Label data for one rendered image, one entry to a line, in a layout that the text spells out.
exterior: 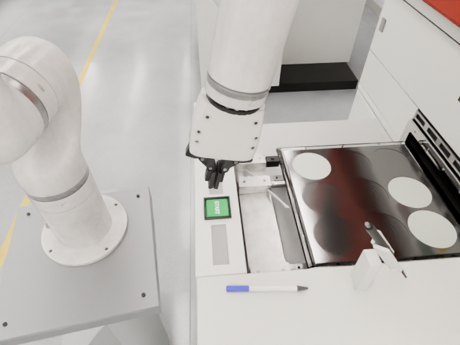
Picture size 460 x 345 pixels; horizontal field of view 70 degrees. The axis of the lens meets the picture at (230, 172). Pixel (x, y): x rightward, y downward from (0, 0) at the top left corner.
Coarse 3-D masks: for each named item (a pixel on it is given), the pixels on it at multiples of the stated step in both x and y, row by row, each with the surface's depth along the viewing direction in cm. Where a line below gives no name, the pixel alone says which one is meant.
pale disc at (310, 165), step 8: (296, 160) 89; (304, 160) 89; (312, 160) 89; (320, 160) 89; (296, 168) 87; (304, 168) 87; (312, 168) 87; (320, 168) 87; (328, 168) 87; (304, 176) 85; (312, 176) 85; (320, 176) 85
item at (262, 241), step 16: (240, 176) 87; (240, 208) 80; (256, 208) 80; (272, 208) 80; (256, 224) 77; (272, 224) 77; (256, 240) 74; (272, 240) 74; (256, 256) 71; (272, 256) 71
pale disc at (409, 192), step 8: (392, 184) 83; (400, 184) 83; (408, 184) 83; (416, 184) 83; (392, 192) 81; (400, 192) 81; (408, 192) 81; (416, 192) 81; (424, 192) 81; (400, 200) 79; (408, 200) 79; (416, 200) 79; (424, 200) 79
